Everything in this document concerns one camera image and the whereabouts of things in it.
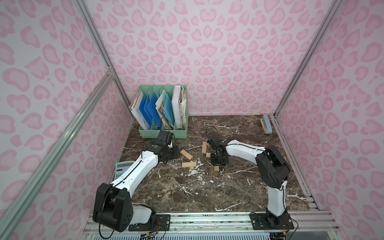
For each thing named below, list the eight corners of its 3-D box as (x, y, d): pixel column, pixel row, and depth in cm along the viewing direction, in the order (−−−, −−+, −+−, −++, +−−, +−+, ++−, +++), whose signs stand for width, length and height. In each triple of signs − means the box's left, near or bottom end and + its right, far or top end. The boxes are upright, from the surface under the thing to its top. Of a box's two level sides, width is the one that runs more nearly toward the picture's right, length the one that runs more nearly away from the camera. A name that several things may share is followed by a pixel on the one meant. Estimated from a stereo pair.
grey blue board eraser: (265, 134, 110) (268, 129, 106) (259, 119, 120) (262, 114, 115) (270, 134, 110) (274, 129, 106) (264, 119, 120) (267, 114, 115)
